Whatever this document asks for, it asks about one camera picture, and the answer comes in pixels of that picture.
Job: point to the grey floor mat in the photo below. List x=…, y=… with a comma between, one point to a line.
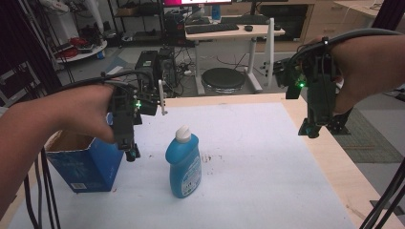
x=372, y=143

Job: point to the tall white upright post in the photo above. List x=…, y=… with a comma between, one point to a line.
x=271, y=51

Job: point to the round white table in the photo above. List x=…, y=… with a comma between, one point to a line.
x=86, y=52

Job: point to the small blue bottle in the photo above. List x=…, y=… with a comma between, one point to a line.
x=216, y=12

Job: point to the white desk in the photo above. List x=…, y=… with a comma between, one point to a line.
x=223, y=36

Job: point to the person's right hand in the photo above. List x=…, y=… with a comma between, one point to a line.
x=356, y=70

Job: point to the white table mat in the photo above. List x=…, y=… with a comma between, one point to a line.
x=254, y=165

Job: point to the black computer mouse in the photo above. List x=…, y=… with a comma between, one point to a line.
x=248, y=28

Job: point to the black shelf rack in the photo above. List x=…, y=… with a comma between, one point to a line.
x=137, y=22

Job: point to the person's left hand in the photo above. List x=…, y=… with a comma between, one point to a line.
x=89, y=108

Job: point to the black curtain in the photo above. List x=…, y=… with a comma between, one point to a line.
x=19, y=38

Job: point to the black keyboard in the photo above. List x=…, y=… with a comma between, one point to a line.
x=211, y=28

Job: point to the round black stool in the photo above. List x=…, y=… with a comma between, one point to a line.
x=223, y=79

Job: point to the black stand foot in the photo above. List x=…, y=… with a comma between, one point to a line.
x=340, y=122

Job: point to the black computer tower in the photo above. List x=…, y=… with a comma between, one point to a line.
x=156, y=68

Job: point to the short white upright post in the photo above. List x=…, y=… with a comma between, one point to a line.
x=162, y=97

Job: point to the computer monitor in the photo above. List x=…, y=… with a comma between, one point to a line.
x=197, y=2

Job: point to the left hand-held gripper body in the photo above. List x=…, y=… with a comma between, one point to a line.
x=122, y=111

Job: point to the blue cardboard box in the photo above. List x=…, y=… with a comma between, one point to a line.
x=86, y=168

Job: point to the black stand legs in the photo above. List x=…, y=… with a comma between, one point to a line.
x=387, y=200

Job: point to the blue bottle with white cap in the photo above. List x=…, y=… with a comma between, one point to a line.
x=185, y=165

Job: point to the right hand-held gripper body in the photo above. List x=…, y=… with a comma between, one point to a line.
x=318, y=89

